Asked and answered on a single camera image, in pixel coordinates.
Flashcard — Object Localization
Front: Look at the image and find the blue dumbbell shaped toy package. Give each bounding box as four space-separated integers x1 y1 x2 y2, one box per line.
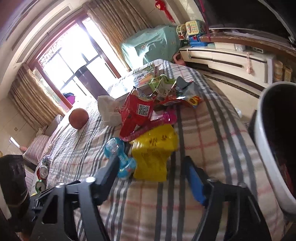
104 138 137 179

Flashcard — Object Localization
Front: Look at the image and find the yellow plastic bag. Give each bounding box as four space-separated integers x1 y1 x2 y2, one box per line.
131 124 179 182

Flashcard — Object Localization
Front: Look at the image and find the red snack bag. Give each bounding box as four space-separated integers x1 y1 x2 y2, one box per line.
119 94 154 138

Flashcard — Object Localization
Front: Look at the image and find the pink plastic wrapper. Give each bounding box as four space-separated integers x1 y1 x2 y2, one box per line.
119 108 177 142

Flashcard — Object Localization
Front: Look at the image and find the grey foil snack bag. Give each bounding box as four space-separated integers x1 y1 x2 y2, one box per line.
159 76 202 108

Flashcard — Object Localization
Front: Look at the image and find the green snack pouch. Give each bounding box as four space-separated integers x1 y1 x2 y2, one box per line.
149 74 176 101

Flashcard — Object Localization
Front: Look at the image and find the white round trash bin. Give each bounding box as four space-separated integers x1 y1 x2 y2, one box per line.
254 82 295 215

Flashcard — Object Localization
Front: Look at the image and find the green soda can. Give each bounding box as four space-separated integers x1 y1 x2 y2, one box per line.
35 180 46 193

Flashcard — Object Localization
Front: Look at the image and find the red soda can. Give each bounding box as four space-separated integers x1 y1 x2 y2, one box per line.
37 164 49 180

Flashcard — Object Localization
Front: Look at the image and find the pink plaid sofa cushion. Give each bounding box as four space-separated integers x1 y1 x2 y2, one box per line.
23 114 63 165

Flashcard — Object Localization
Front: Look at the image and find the plaid blanket table cover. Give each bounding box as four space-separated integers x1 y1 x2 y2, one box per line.
30 59 287 241

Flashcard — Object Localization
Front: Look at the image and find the red round ball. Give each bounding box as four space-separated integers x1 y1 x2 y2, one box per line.
69 108 89 130

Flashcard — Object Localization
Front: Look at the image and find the beige left curtain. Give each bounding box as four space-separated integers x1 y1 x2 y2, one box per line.
8 64 65 131

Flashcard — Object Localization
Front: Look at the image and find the beige curtain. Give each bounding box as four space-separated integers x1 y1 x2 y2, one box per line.
82 0 152 69
8 64 65 131

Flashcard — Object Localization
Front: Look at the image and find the white crumpled tissue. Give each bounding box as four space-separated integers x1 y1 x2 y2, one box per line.
97 95 122 128

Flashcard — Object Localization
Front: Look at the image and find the purple tall thermos bottle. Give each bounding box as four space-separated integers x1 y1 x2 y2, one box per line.
75 65 109 99

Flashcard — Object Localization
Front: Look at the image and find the white TV cabinet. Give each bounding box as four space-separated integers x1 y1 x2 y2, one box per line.
179 41 296 93

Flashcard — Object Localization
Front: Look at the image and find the beige right curtain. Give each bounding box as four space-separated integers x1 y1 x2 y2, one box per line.
82 0 152 69

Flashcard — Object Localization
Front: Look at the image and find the teal cloth covered box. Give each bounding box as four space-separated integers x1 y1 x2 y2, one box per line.
121 25 180 70

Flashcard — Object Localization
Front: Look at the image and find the yellow toy cash register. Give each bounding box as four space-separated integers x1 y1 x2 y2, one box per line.
176 20 208 48

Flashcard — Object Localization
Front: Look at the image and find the black flat screen television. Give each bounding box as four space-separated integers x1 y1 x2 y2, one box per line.
195 0 295 44

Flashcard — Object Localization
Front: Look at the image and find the red hanging lantern decoration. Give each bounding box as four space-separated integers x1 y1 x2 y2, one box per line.
155 0 175 23

